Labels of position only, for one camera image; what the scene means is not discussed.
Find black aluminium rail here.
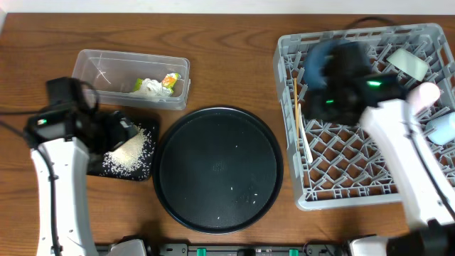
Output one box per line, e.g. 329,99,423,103
94,242,351,256

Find white paper napkin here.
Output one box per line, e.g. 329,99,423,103
132,78,173,97

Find white plastic spoon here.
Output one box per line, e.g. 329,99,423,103
298,103,314,164

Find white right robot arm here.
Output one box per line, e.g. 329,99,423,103
304,40,454,255

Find wooden chopstick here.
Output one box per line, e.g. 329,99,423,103
293,78,299,148

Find blue plate with rice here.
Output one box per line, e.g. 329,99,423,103
303,39,349,90

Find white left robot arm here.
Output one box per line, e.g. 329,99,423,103
23,77,138,255

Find green bowl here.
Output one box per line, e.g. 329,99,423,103
387,48,429,82

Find grey plastic dishwasher rack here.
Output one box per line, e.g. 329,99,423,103
273,23,454,210

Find pile of white rice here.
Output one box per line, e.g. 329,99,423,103
102,126,156,181

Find light blue cup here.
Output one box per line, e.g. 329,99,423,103
426,112,454,145

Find round black serving tray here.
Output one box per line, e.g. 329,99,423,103
152,107,284,234

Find clear plastic waste bin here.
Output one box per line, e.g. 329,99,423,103
72,49,191,110

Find pink cup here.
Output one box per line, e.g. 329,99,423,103
407,82,441,114

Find black rectangular tray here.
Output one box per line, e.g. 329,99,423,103
87,117,159,181

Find yellow green snack wrapper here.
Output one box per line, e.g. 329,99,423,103
132,73,182,96

